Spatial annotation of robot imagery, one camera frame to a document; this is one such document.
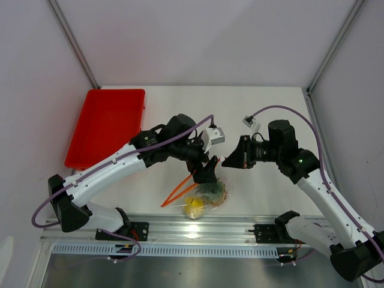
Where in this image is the purple cable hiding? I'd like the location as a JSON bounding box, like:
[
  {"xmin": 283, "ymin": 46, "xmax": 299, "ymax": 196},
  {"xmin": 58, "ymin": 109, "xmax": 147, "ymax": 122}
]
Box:
[
  {"xmin": 31, "ymin": 115, "xmax": 215, "ymax": 229},
  {"xmin": 244, "ymin": 104, "xmax": 384, "ymax": 283}
]

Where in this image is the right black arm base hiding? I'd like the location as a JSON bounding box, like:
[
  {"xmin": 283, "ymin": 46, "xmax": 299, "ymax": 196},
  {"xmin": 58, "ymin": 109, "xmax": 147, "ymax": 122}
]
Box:
[{"xmin": 249, "ymin": 211, "xmax": 300, "ymax": 244}]

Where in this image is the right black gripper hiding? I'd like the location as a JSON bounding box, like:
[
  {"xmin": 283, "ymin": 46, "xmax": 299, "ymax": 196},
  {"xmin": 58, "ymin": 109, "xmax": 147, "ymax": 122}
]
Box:
[{"xmin": 222, "ymin": 136, "xmax": 282, "ymax": 169}]

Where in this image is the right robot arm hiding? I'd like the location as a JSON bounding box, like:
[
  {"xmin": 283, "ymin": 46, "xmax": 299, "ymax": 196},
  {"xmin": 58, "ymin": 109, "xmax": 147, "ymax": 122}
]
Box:
[{"xmin": 222, "ymin": 120, "xmax": 383, "ymax": 282}]

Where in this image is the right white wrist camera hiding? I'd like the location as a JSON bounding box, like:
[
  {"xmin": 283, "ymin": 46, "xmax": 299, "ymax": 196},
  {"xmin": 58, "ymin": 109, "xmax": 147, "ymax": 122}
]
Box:
[{"xmin": 242, "ymin": 116, "xmax": 261, "ymax": 135}]

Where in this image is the clear zip top bag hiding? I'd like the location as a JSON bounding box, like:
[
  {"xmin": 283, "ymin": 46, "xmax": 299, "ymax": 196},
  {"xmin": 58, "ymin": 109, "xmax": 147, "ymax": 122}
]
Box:
[{"xmin": 160, "ymin": 155, "xmax": 231, "ymax": 221}]

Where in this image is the white slotted cable duct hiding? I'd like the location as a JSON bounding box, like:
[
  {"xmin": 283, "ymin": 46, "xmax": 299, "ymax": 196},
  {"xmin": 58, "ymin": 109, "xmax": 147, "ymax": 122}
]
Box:
[{"xmin": 52, "ymin": 242, "xmax": 279, "ymax": 259}]

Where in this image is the aluminium mounting rail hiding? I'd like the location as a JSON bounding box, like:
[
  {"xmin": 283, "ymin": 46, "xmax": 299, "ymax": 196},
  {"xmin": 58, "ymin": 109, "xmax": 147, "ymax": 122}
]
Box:
[{"xmin": 40, "ymin": 213, "xmax": 331, "ymax": 247}]

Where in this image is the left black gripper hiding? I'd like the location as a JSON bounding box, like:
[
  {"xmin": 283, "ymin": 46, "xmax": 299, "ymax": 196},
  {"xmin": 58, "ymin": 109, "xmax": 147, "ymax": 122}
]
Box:
[{"xmin": 170, "ymin": 133, "xmax": 218, "ymax": 184}]

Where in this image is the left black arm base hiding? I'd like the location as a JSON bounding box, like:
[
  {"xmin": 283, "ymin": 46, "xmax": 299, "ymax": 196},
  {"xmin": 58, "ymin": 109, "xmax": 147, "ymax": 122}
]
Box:
[{"xmin": 95, "ymin": 208, "xmax": 149, "ymax": 241}]

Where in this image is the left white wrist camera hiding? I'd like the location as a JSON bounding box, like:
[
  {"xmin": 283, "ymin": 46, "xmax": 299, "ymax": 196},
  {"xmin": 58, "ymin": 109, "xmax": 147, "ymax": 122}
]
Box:
[{"xmin": 201, "ymin": 127, "xmax": 225, "ymax": 152}]

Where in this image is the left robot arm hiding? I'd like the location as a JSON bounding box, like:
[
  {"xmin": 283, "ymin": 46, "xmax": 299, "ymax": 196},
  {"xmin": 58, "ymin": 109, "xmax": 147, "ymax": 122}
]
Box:
[{"xmin": 48, "ymin": 113, "xmax": 225, "ymax": 240}]

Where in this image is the toy pineapple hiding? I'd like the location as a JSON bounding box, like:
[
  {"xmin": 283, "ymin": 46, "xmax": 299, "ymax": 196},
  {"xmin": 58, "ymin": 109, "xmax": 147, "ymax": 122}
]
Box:
[{"xmin": 196, "ymin": 181, "xmax": 228, "ymax": 207}]

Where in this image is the yellow toy lemon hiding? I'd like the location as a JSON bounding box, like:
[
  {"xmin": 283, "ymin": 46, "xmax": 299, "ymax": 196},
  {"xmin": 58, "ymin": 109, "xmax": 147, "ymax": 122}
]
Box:
[{"xmin": 183, "ymin": 196, "xmax": 205, "ymax": 220}]

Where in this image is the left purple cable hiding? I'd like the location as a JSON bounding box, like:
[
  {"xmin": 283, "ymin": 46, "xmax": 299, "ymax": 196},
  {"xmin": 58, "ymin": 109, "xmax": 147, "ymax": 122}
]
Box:
[{"xmin": 31, "ymin": 115, "xmax": 215, "ymax": 229}]

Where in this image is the red plastic bin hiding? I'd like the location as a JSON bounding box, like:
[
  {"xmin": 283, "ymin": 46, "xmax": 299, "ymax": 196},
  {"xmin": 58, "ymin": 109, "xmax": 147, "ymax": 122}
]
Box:
[{"xmin": 64, "ymin": 89, "xmax": 145, "ymax": 170}]

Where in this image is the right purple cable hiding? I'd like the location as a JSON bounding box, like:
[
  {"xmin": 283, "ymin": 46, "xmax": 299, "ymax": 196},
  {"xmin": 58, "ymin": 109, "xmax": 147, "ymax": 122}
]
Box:
[{"xmin": 244, "ymin": 104, "xmax": 384, "ymax": 283}]

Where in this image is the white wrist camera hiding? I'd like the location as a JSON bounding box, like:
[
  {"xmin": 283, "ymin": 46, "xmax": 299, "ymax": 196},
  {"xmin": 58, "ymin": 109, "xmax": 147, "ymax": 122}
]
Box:
[
  {"xmin": 201, "ymin": 127, "xmax": 225, "ymax": 152},
  {"xmin": 242, "ymin": 116, "xmax": 261, "ymax": 135}
]

